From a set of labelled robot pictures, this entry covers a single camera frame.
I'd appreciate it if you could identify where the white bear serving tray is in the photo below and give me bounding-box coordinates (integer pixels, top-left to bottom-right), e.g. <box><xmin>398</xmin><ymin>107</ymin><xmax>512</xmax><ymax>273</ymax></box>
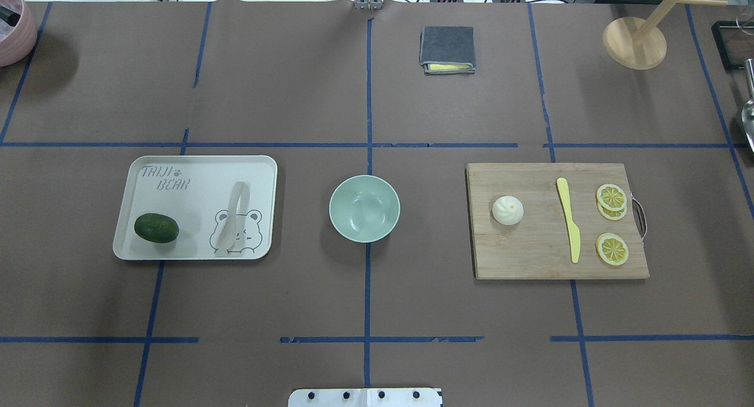
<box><xmin>113</xmin><ymin>155</ymin><xmax>278</xmax><ymax>260</ymax></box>

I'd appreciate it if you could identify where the wooden mug tree stand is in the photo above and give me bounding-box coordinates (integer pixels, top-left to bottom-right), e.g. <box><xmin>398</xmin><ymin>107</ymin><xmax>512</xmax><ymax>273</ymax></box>
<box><xmin>601</xmin><ymin>0</ymin><xmax>728</xmax><ymax>71</ymax></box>

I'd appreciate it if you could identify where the metal scoop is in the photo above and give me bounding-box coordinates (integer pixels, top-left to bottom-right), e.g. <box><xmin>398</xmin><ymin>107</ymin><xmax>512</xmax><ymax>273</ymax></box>
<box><xmin>740</xmin><ymin>58</ymin><xmax>754</xmax><ymax>153</ymax></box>

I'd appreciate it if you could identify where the dark green avocado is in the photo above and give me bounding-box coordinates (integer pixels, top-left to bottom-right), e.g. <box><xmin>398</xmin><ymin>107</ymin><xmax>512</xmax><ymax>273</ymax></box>
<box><xmin>134</xmin><ymin>212</ymin><xmax>180</xmax><ymax>244</ymax></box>

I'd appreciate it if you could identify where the white ceramic soup spoon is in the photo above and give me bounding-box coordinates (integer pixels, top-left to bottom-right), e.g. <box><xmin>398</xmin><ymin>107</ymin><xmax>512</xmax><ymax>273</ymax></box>
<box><xmin>216</xmin><ymin>181</ymin><xmax>250</xmax><ymax>257</ymax></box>

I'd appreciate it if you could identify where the bamboo cutting board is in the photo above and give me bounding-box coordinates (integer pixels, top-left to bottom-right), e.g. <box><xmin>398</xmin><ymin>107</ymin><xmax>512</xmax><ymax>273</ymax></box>
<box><xmin>466</xmin><ymin>163</ymin><xmax>650</xmax><ymax>279</ymax></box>

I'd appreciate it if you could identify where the hidden lemon slice underneath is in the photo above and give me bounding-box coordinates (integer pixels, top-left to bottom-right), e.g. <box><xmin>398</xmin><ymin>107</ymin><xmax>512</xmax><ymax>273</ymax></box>
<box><xmin>597</xmin><ymin>204</ymin><xmax>627</xmax><ymax>221</ymax></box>

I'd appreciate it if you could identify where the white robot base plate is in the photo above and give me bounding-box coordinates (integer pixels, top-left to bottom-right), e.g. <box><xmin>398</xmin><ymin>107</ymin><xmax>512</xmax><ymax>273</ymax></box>
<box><xmin>287</xmin><ymin>388</ymin><xmax>444</xmax><ymax>406</ymax></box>

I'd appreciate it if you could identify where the upper lemon slice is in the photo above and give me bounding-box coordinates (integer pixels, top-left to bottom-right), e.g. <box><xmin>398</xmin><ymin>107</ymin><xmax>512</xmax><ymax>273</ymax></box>
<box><xmin>596</xmin><ymin>183</ymin><xmax>628</xmax><ymax>212</ymax></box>

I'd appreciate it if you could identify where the light green bowl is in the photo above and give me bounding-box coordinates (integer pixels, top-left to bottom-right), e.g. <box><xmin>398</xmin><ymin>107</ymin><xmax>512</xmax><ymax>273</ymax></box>
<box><xmin>328</xmin><ymin>174</ymin><xmax>401</xmax><ymax>243</ymax></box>

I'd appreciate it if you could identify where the yellow plastic knife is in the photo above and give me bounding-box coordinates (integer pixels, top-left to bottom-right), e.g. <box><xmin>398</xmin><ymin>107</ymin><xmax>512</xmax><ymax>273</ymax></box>
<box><xmin>555</xmin><ymin>177</ymin><xmax>581</xmax><ymax>264</ymax></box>

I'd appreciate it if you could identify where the lower lemon slice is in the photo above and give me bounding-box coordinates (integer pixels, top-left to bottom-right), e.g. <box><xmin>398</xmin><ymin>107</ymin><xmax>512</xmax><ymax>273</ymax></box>
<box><xmin>595</xmin><ymin>233</ymin><xmax>630</xmax><ymax>267</ymax></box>

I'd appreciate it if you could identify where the white steamed bun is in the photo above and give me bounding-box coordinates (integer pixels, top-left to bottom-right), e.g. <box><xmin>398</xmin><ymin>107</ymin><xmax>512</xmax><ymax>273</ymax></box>
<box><xmin>491</xmin><ymin>196</ymin><xmax>524</xmax><ymax>226</ymax></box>

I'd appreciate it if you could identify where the dark tray with glasses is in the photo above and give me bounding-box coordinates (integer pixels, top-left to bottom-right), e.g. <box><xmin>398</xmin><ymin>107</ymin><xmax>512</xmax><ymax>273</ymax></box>
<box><xmin>711</xmin><ymin>20</ymin><xmax>753</xmax><ymax>71</ymax></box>

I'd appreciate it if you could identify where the pink bowl with ice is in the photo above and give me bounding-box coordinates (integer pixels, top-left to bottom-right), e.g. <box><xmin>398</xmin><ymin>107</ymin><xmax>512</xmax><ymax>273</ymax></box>
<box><xmin>1</xmin><ymin>0</ymin><xmax>38</xmax><ymax>67</ymax></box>

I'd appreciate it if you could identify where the folded grey yellow cloth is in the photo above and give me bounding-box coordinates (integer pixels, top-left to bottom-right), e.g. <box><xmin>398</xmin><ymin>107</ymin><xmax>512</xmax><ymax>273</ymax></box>
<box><xmin>418</xmin><ymin>27</ymin><xmax>477</xmax><ymax>75</ymax></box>

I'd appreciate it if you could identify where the lemon slice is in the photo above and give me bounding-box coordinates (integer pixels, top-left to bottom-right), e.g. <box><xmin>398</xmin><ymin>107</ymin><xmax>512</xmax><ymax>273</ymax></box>
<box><xmin>596</xmin><ymin>183</ymin><xmax>628</xmax><ymax>212</ymax></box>
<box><xmin>595</xmin><ymin>233</ymin><xmax>630</xmax><ymax>267</ymax></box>

